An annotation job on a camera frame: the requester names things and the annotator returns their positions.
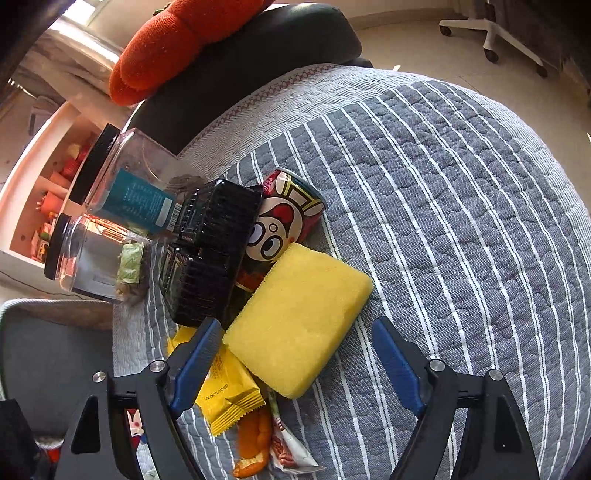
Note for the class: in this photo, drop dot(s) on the white toy shelf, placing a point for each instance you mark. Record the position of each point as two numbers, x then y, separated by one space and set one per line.
27 207

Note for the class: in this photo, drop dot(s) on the yellow snack wrapper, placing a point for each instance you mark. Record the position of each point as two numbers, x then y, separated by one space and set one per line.
226 392

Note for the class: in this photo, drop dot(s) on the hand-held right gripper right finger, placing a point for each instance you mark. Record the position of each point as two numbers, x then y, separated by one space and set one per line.
397 360

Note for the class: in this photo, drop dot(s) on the red cartoon packet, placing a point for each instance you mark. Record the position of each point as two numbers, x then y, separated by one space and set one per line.
134 427

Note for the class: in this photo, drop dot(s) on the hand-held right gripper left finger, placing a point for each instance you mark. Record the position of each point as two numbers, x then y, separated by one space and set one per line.
198 364

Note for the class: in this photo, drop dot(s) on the red snack packet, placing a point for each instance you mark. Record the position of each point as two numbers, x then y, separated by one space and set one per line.
272 230

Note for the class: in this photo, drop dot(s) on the clear jar green label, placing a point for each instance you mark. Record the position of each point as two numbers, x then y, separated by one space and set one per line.
92 258

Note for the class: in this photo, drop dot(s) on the light curtain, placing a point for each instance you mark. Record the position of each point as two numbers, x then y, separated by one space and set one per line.
60 50

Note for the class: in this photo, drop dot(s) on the black plastic tray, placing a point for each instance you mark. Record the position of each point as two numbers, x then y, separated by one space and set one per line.
221 217
198 286

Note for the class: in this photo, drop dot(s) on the yellow sponge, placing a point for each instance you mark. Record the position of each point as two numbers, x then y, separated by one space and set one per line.
295 318

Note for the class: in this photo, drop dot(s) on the grey striped quilted blanket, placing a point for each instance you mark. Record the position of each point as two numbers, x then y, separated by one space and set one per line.
438 207

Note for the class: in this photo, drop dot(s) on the white red snack wrapper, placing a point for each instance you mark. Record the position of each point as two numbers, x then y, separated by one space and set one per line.
288 447

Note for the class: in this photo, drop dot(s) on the white office chair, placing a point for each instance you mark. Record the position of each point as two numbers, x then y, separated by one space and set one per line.
489 27

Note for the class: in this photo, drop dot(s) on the orange pumpkin cushion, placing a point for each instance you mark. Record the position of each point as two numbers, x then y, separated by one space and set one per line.
184 41

